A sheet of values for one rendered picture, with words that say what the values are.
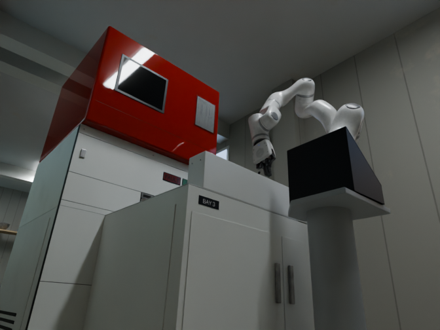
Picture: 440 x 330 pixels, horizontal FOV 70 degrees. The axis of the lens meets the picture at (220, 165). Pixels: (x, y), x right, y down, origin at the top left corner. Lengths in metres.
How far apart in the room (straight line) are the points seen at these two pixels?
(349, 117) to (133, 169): 1.07
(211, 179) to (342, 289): 0.55
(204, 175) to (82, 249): 0.67
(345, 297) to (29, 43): 3.44
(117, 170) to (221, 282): 0.83
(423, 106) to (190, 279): 2.56
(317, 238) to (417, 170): 1.85
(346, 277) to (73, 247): 1.06
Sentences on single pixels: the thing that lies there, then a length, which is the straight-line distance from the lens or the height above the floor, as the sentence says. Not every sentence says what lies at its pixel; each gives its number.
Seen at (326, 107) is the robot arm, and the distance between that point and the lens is 1.73.
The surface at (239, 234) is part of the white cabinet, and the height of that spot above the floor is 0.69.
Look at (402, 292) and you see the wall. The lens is 2.83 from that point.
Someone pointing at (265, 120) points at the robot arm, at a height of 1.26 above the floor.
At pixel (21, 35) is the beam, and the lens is 3.79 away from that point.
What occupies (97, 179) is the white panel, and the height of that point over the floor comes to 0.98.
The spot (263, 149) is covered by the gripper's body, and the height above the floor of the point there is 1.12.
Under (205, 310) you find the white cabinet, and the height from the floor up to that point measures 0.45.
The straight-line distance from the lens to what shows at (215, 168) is 1.13.
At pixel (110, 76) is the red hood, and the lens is 1.77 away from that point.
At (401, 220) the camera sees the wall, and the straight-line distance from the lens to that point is 2.88.
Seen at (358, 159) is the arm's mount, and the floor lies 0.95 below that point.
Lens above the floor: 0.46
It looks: 24 degrees up
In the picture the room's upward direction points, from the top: 3 degrees clockwise
